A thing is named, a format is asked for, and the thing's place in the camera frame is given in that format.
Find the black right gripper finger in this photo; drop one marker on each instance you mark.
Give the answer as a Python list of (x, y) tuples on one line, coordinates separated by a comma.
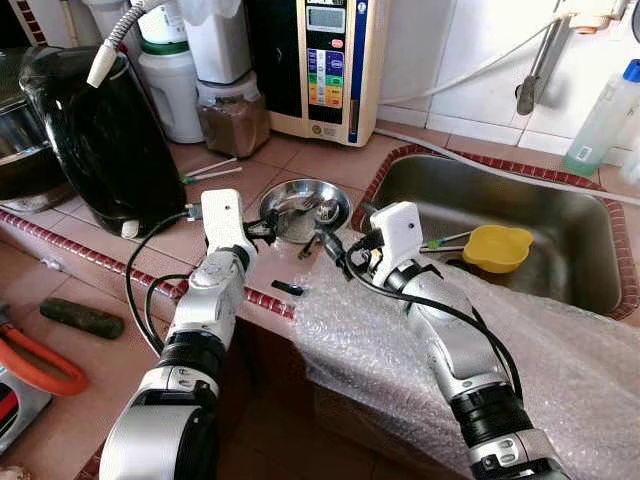
[(332, 246)]

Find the shallow steel dish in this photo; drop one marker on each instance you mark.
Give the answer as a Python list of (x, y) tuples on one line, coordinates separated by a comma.
[(300, 200)]

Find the white green toothbrush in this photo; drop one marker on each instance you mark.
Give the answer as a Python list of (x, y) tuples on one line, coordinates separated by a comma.
[(215, 175), (212, 165), (445, 241)]

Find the yellow plastic bowl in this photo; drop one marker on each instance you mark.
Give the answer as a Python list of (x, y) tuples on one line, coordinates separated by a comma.
[(498, 248)]

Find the clear bubble wrap sheet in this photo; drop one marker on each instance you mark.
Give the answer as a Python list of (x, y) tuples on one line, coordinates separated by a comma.
[(560, 380)]

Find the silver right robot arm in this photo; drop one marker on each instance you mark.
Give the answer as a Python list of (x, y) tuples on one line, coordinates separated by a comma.
[(470, 360)]

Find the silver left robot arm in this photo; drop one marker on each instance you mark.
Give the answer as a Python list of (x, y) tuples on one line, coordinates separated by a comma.
[(205, 300)]

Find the steel kitchen sink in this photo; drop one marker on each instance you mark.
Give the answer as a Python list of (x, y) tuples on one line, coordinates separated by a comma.
[(560, 260)]

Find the small black object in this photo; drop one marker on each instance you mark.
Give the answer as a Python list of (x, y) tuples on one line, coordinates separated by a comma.
[(287, 288)]

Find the clear jar brown powder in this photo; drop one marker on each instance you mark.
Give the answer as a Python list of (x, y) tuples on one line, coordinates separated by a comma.
[(233, 120)]

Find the white jug green lid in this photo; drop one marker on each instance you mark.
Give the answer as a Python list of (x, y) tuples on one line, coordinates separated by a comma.
[(172, 95)]

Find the cream black water ionizer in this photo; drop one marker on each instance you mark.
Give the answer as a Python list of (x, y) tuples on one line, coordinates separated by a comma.
[(325, 70)]

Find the black electric kettle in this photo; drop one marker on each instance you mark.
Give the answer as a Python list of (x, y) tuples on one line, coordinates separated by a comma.
[(100, 150)]

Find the white plastic container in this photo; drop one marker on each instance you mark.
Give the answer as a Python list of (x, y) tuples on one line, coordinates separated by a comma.
[(215, 45)]

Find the dark green cucumber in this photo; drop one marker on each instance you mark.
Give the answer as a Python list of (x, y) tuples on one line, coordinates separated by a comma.
[(80, 318)]

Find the white tub with label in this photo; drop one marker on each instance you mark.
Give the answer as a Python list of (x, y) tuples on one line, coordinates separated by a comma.
[(163, 20)]

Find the clear plastic cup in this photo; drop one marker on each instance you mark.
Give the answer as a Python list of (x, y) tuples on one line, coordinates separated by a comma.
[(630, 168)]

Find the clear soap bottle blue cap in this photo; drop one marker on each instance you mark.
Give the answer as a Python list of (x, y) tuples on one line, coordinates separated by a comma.
[(600, 125)]

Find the grey digital scale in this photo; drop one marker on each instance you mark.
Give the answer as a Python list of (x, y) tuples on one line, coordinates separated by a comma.
[(18, 410)]

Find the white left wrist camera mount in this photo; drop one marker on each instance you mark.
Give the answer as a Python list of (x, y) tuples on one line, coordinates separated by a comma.
[(225, 215)]

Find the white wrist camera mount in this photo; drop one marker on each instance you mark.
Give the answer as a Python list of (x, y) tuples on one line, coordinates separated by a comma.
[(225, 215), (398, 235)]

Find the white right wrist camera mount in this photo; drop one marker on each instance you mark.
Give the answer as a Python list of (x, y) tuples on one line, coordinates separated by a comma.
[(398, 235)]

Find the grey wall faucet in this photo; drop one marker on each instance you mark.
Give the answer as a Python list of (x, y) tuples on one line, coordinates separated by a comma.
[(530, 90)]

